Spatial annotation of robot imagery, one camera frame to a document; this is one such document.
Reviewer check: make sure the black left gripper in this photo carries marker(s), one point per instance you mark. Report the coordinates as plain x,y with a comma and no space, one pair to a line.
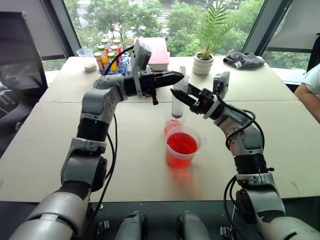
147,82

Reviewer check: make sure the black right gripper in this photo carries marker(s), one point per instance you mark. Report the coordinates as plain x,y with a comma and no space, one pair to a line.
203,101

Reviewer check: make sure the red and white book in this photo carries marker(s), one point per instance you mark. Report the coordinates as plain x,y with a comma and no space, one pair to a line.
160,53

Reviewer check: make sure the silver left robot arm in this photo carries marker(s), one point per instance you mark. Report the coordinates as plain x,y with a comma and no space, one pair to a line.
97,100

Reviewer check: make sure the white ribbed plant pot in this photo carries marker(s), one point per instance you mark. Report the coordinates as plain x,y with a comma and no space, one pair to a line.
203,65

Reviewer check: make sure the clear plastic beaker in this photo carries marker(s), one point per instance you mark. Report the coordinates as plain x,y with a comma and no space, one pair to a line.
84,52

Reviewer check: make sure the white crumpled lump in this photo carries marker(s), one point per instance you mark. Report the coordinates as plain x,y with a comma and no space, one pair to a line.
90,67

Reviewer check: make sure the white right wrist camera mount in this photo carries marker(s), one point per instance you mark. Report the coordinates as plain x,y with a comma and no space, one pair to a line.
222,81

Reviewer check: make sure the large clear cup red liquid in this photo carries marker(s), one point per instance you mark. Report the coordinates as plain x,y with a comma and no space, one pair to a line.
181,155

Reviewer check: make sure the blue test tube rack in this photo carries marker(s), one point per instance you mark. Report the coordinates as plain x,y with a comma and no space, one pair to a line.
122,66

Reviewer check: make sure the small clear cup red liquid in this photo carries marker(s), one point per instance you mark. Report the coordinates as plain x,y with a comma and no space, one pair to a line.
171,125

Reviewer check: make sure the black office chair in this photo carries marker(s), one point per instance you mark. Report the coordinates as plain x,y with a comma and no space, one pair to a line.
15,117

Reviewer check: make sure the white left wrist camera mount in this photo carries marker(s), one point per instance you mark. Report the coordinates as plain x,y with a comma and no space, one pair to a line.
141,53

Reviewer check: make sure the person in white shirt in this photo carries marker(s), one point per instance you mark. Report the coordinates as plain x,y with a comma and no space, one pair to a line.
308,86

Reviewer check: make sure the green palm plant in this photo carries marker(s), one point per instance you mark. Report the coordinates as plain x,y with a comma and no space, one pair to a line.
212,27

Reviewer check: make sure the dark rounded grey shape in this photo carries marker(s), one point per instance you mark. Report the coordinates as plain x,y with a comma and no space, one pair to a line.
132,226
192,226

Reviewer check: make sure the grey crumpled cloth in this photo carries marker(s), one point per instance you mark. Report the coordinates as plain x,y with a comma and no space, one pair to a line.
243,60

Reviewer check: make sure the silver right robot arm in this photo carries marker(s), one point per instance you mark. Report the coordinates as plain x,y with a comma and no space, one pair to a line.
246,140

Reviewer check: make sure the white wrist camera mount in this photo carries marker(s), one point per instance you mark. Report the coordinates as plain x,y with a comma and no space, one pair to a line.
222,81
141,53

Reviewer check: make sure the black monitor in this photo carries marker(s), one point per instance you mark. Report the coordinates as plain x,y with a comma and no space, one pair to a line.
20,50

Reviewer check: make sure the clear test tube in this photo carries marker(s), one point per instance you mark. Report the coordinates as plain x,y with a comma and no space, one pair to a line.
178,108

